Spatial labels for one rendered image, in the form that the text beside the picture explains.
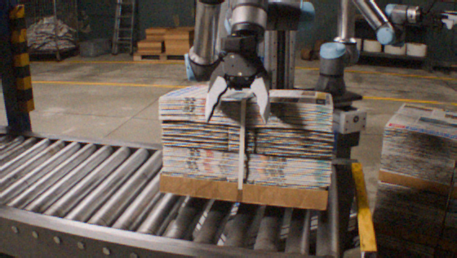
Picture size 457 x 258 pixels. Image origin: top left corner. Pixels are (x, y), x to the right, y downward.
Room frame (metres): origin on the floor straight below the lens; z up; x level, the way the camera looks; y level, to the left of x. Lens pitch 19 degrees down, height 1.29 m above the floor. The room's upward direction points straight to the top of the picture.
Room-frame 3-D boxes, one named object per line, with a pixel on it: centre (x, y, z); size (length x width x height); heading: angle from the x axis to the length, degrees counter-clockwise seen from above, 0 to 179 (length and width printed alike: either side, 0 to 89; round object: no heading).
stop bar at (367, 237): (0.82, -0.31, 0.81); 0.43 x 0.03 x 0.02; 168
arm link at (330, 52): (1.84, -0.46, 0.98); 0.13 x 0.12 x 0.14; 141
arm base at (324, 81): (1.84, -0.46, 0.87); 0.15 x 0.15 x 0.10
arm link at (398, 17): (1.77, -0.75, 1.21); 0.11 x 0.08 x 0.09; 51
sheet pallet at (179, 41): (7.68, 1.20, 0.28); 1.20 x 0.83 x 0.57; 78
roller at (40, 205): (1.00, 0.47, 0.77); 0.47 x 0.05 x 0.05; 168
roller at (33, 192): (1.01, 0.53, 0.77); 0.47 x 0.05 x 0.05; 168
